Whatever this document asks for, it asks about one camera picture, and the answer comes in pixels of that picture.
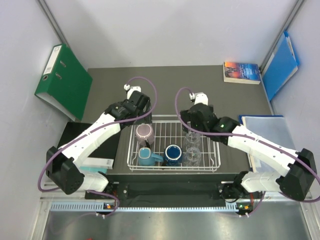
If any clear faceted glass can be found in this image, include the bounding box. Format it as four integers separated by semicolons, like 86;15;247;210
183;147;202;167
183;131;201;151

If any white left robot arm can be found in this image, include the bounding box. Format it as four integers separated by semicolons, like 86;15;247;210
46;90;151;199

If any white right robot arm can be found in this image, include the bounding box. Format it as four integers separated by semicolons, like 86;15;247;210
177;103;320;202

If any pink mug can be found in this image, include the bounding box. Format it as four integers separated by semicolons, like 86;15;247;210
135;123;155;147

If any dark blue mug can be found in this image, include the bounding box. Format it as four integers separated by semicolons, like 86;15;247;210
164;144;183;167

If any black book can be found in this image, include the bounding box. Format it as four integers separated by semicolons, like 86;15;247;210
57;122;121;170

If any light blue mug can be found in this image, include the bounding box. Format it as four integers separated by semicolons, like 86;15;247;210
137;147;164;167

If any paperback book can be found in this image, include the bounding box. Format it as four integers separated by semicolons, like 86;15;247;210
223;62;261;85

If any blue folder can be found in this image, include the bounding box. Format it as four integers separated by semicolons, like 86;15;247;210
262;31;300;101

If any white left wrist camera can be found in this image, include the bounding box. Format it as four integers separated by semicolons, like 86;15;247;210
123;84;141;94

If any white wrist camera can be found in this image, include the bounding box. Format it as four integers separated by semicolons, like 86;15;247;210
189;92;209;105
123;84;141;94

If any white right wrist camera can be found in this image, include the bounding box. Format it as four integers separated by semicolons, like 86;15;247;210
189;92;209;105

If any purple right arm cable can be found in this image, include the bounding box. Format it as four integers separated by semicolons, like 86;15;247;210
174;86;320;203

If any white wire dish rack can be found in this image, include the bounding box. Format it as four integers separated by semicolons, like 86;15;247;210
127;115;221;173

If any green ring binder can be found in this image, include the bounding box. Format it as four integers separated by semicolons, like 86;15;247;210
34;44;93;121

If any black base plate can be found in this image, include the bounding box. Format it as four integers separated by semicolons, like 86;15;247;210
85;172;248;207

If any white cable duct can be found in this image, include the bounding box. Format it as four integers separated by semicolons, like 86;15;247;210
50;202;239;213

